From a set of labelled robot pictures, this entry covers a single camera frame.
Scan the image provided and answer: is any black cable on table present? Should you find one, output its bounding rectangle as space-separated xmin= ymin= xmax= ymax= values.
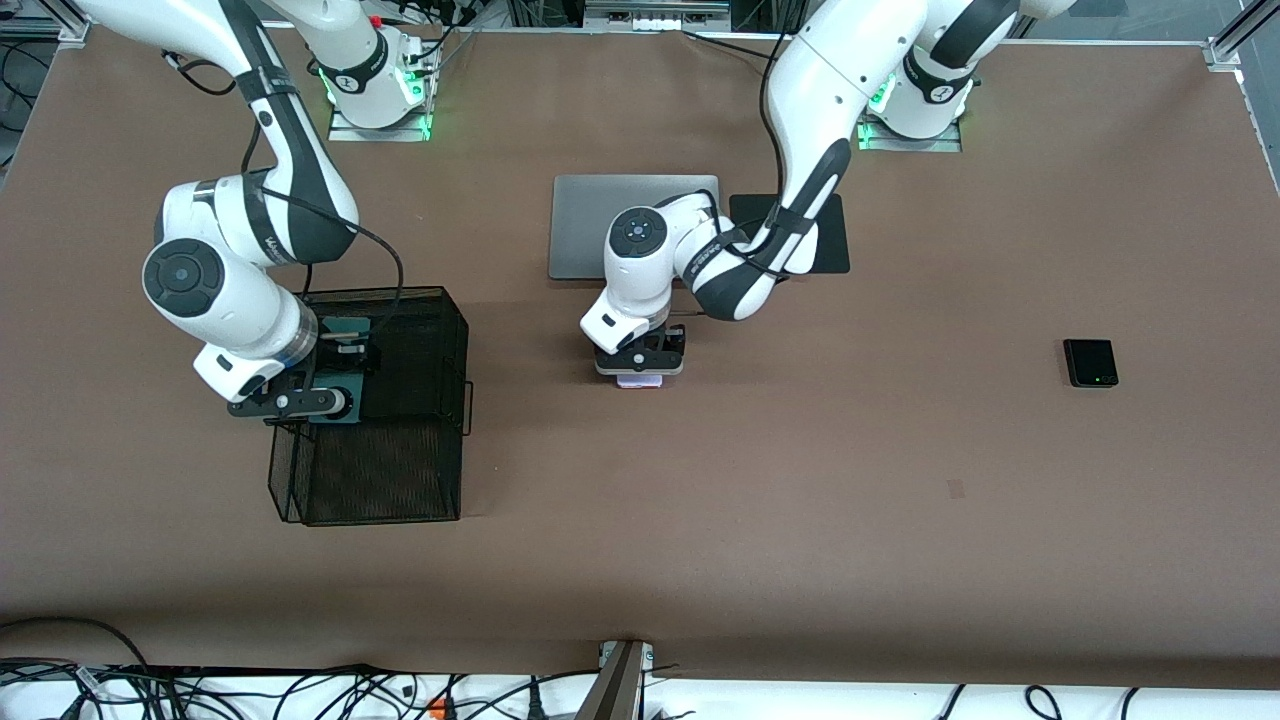
xmin=683 ymin=28 xmax=796 ymax=63

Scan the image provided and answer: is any black wire mesh basket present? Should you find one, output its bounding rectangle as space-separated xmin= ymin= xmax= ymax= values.
xmin=263 ymin=285 xmax=474 ymax=526

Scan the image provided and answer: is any black phone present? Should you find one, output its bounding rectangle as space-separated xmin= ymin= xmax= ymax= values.
xmin=1063 ymin=339 xmax=1120 ymax=389

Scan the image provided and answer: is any black cable loop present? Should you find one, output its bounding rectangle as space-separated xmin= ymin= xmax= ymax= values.
xmin=0 ymin=617 xmax=151 ymax=673

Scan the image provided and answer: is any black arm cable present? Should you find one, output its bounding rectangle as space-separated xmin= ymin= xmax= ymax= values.
xmin=690 ymin=30 xmax=831 ymax=286
xmin=165 ymin=45 xmax=406 ymax=346

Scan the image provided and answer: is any black mouse pad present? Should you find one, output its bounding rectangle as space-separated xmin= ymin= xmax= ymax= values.
xmin=729 ymin=193 xmax=851 ymax=276

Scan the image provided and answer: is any white power strip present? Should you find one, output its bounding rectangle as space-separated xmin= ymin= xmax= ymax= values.
xmin=585 ymin=0 xmax=731 ymax=31

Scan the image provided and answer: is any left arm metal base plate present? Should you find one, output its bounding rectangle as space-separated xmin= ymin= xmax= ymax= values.
xmin=857 ymin=115 xmax=963 ymax=153

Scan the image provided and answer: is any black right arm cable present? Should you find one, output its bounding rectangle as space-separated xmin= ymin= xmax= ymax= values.
xmin=165 ymin=45 xmax=406 ymax=346

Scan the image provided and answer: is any silver closed laptop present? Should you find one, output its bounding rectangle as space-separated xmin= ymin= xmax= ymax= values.
xmin=548 ymin=175 xmax=721 ymax=281

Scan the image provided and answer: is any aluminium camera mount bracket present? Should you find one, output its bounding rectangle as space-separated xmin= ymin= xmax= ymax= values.
xmin=575 ymin=640 xmax=656 ymax=720

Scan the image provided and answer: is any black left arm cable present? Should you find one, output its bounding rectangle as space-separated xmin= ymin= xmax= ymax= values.
xmin=690 ymin=30 xmax=831 ymax=286

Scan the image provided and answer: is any dark green smartphone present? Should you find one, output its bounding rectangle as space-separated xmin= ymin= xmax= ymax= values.
xmin=318 ymin=315 xmax=373 ymax=427

